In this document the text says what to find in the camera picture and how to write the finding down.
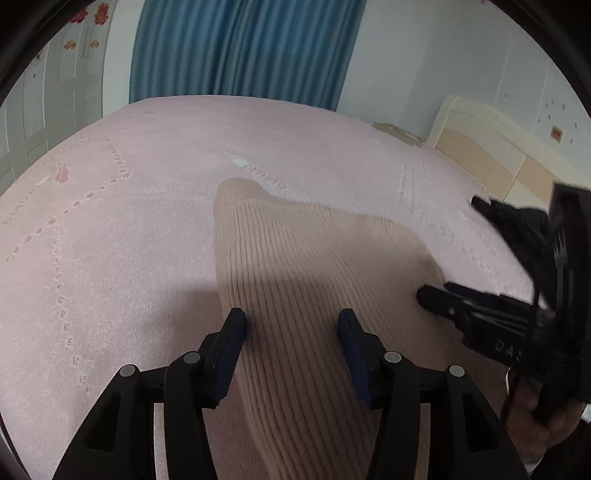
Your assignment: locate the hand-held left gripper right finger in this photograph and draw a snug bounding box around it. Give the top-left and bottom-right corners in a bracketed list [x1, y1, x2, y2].
[337, 308, 529, 480]

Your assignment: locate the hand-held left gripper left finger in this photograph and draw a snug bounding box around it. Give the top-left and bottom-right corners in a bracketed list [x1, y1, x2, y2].
[51, 308, 247, 480]

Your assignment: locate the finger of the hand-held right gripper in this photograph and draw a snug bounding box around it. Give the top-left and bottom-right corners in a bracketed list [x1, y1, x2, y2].
[418, 285, 536, 367]
[445, 282, 539, 317]

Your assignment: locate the beige ribbed knit sweater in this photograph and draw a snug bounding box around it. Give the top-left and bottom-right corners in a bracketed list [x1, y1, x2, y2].
[215, 178, 513, 480]

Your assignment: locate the person's right forearm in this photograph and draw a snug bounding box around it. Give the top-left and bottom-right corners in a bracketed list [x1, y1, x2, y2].
[531, 415, 591, 480]

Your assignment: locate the person's right hand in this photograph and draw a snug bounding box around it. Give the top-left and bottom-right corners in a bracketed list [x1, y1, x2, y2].
[503, 374, 585, 464]

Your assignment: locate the black cloth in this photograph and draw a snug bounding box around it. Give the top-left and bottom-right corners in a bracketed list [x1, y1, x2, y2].
[471, 196, 555, 296]

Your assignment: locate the beige wooden headboard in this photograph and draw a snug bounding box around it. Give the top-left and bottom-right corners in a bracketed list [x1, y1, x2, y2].
[427, 95, 591, 208]

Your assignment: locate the pink bed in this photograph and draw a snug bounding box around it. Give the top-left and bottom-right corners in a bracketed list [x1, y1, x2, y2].
[0, 95, 550, 480]

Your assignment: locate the folded tan cloth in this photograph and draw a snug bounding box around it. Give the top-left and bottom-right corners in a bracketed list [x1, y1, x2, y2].
[373, 121, 428, 148]

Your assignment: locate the blue curtain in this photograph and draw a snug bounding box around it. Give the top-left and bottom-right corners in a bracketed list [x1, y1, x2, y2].
[129, 0, 365, 112]

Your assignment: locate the white wardrobe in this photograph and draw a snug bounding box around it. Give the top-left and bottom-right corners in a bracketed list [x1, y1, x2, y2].
[0, 9, 139, 185]

